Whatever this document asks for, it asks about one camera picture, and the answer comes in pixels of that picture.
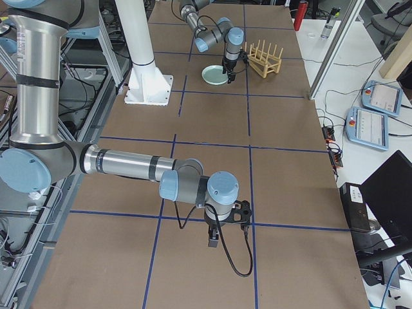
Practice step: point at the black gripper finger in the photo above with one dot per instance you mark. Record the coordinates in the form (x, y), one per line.
(213, 235)

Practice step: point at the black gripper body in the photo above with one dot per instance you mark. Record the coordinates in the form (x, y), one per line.
(228, 64)
(212, 223)

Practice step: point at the light green plate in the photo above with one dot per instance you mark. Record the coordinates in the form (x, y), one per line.
(214, 75)

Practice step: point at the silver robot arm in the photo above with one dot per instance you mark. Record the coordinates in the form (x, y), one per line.
(223, 31)
(39, 157)

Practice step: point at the wooden plate rack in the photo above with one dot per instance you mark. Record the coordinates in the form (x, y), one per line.
(264, 59)

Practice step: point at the red bottle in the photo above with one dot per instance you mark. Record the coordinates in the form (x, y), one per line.
(300, 14)

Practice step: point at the clear water bottle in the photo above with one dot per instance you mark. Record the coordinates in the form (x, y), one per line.
(330, 22)

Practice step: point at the orange black connector strip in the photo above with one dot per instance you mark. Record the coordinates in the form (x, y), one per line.
(334, 150)

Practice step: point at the black computer box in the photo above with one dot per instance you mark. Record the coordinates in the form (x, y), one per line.
(354, 207)

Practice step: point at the near blue teach pendant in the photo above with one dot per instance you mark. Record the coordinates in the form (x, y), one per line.
(368, 128)

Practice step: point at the blue teach pendant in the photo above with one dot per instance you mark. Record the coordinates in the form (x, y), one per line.
(368, 128)
(382, 98)

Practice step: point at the far blue teach pendant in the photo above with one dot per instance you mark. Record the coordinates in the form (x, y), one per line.
(382, 98)

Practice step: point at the grey office chair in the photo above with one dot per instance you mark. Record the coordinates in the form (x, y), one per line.
(394, 23)

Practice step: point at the black monitor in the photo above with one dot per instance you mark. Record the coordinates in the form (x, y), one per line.
(387, 192)

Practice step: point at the white camera pillar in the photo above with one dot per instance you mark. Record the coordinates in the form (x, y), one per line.
(147, 84)

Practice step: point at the aluminium frame post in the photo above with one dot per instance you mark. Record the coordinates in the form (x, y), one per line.
(337, 41)

